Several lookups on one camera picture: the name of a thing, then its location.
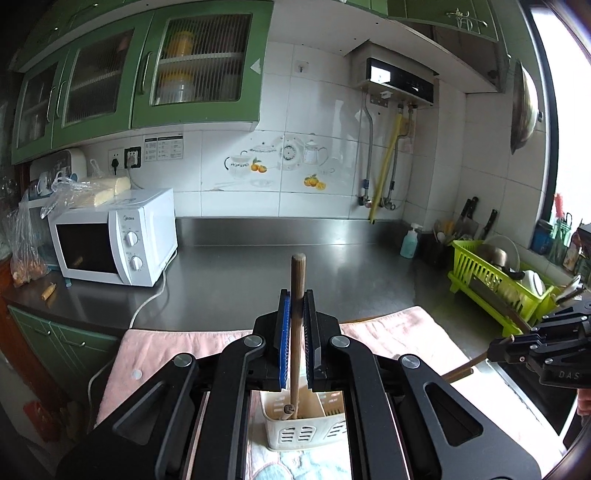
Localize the black wall power socket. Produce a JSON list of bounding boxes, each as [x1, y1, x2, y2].
[[124, 146, 141, 169]]

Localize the hanging steel wok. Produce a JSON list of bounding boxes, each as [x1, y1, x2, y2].
[[510, 61, 539, 154]]

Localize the yellow gas hose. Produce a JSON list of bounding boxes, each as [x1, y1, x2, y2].
[[368, 113, 411, 225]]

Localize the green upper kitchen cabinets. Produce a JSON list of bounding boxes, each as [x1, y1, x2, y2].
[[11, 1, 273, 164]]

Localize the metal water pipe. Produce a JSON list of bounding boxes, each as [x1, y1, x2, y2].
[[359, 93, 374, 208]]

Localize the green lower cabinet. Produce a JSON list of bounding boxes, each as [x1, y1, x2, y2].
[[1, 306, 120, 412]]

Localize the wrapped bread on microwave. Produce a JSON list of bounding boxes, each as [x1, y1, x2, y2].
[[70, 177, 131, 208]]

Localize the wall-mounted water heater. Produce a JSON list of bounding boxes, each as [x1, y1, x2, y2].
[[346, 41, 435, 106]]

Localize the wooden chopstick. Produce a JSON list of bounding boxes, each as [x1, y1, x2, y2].
[[442, 351, 488, 383], [281, 253, 307, 420]]

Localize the green plastic dish rack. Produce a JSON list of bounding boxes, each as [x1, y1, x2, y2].
[[448, 240, 561, 336]]

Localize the blue hand soap bottle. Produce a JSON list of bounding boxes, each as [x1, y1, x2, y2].
[[400, 223, 422, 259]]

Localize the clear plastic bag with food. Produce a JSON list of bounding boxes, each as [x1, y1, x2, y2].
[[1, 196, 49, 288]]

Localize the cream plastic utensil holder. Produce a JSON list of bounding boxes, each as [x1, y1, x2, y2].
[[260, 378, 346, 451]]

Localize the pink towel with blue pattern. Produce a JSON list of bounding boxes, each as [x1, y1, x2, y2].
[[97, 307, 563, 479]]

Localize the person's right hand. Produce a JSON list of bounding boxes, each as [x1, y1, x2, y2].
[[577, 389, 591, 417]]

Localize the white microwave oven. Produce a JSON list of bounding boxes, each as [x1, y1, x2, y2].
[[49, 189, 178, 287]]

